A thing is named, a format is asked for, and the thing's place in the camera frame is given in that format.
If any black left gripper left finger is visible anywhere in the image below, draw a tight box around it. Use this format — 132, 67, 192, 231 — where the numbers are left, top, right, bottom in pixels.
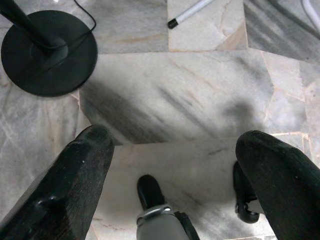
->
0, 124, 116, 240

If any black round floor stand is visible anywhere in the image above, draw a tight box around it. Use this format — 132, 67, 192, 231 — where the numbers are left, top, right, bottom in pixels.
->
0, 0, 99, 97

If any white table leg black tip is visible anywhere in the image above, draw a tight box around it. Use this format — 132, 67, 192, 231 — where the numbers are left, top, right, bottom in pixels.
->
166, 0, 213, 29

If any thin black cable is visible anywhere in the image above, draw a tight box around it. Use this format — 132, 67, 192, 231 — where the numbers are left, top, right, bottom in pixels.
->
37, 0, 97, 76

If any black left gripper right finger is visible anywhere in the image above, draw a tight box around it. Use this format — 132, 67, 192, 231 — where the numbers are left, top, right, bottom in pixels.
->
235, 130, 320, 240

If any white curved tube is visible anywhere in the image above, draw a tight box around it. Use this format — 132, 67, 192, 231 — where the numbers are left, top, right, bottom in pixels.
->
301, 0, 320, 30

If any robot left leg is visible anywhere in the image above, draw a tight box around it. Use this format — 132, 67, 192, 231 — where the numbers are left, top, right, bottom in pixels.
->
136, 174, 201, 240

